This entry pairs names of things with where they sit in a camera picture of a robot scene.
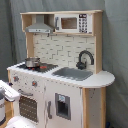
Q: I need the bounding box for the wooden toy kitchen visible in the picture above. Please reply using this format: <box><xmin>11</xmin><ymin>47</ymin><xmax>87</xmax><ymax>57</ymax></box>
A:
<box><xmin>8</xmin><ymin>10</ymin><xmax>115</xmax><ymax>128</ymax></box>

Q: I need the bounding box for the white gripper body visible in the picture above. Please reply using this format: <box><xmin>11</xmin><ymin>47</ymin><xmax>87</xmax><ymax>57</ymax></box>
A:
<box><xmin>0</xmin><ymin>80</ymin><xmax>20</xmax><ymax>102</ymax></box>

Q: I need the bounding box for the black toy stovetop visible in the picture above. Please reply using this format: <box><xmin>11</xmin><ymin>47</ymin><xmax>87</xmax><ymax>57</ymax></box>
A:
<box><xmin>20</xmin><ymin>63</ymin><xmax>56</xmax><ymax>73</ymax></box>

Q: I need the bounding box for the red stove knob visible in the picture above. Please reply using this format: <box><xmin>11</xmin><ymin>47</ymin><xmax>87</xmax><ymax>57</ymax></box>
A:
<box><xmin>13</xmin><ymin>76</ymin><xmax>19</xmax><ymax>82</ymax></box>
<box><xmin>32</xmin><ymin>81</ymin><xmax>38</xmax><ymax>87</ymax></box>

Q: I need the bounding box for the silver toy pot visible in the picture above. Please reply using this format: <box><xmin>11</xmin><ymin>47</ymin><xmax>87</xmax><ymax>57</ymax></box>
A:
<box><xmin>25</xmin><ymin>57</ymin><xmax>40</xmax><ymax>68</ymax></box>

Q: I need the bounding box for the grey toy sink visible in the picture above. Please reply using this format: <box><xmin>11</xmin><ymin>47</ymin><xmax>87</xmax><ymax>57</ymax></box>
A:
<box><xmin>53</xmin><ymin>67</ymin><xmax>92</xmax><ymax>81</ymax></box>

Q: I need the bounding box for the black toy faucet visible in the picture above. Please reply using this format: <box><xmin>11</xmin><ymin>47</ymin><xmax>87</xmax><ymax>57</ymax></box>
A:
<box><xmin>75</xmin><ymin>49</ymin><xmax>95</xmax><ymax>71</ymax></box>

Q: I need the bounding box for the toy microwave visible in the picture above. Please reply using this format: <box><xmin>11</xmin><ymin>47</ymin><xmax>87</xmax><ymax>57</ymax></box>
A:
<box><xmin>55</xmin><ymin>14</ymin><xmax>93</xmax><ymax>34</ymax></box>

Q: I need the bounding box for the left red stove knob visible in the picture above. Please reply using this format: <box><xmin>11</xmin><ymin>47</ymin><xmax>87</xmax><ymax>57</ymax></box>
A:
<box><xmin>13</xmin><ymin>76</ymin><xmax>19</xmax><ymax>82</ymax></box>

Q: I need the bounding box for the grey range hood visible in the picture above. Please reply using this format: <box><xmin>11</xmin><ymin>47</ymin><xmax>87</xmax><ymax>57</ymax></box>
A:
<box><xmin>25</xmin><ymin>15</ymin><xmax>54</xmax><ymax>34</ymax></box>

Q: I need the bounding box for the toy oven door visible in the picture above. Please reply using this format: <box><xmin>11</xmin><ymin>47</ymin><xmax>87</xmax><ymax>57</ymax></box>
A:
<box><xmin>18</xmin><ymin>89</ymin><xmax>38</xmax><ymax>123</ymax></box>

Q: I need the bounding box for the right red stove knob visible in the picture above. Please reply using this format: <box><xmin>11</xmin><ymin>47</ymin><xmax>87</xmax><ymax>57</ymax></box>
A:
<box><xmin>32</xmin><ymin>81</ymin><xmax>38</xmax><ymax>87</ymax></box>

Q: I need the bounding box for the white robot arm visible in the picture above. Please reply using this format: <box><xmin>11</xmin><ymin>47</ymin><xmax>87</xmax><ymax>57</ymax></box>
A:
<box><xmin>0</xmin><ymin>80</ymin><xmax>36</xmax><ymax>128</ymax></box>

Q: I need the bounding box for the cabinet door with dispenser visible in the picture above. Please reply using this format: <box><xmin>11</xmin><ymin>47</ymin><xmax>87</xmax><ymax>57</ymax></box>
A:
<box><xmin>46</xmin><ymin>81</ymin><xmax>82</xmax><ymax>128</ymax></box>

